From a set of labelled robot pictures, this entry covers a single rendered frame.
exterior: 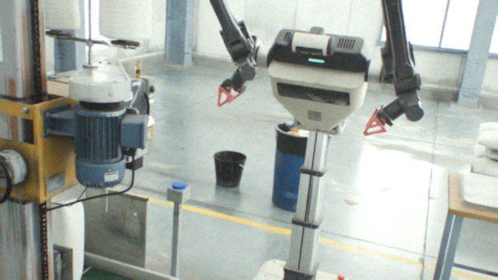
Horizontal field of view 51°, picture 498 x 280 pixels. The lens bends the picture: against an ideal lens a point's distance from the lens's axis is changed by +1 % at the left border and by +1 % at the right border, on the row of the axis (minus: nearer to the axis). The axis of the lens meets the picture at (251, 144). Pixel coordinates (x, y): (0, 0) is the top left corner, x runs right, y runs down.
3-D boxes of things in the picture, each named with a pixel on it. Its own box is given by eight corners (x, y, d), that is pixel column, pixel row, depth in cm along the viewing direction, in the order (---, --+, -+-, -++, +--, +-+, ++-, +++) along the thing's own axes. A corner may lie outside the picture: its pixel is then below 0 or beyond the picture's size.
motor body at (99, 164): (134, 179, 171) (135, 105, 163) (106, 195, 157) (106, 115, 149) (95, 170, 175) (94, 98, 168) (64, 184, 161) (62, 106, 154)
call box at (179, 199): (190, 197, 234) (191, 186, 232) (182, 204, 227) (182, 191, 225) (174, 194, 236) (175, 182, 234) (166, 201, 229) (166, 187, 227)
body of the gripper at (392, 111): (377, 113, 175) (395, 99, 172) (379, 106, 185) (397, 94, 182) (389, 127, 175) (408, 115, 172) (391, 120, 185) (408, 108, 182)
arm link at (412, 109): (418, 70, 172) (391, 77, 174) (426, 85, 162) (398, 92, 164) (422, 101, 178) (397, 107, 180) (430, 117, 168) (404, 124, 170)
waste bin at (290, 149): (329, 197, 450) (339, 126, 431) (316, 221, 404) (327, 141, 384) (276, 187, 465) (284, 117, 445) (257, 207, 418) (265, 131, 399)
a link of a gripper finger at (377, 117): (357, 128, 177) (380, 112, 173) (359, 123, 183) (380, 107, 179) (369, 144, 177) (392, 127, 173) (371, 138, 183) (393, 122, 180)
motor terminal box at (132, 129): (148, 147, 169) (149, 113, 166) (145, 158, 160) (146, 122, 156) (122, 146, 168) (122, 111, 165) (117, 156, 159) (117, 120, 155)
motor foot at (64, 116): (94, 134, 165) (94, 107, 162) (70, 143, 154) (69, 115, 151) (70, 129, 168) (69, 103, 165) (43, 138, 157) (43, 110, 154)
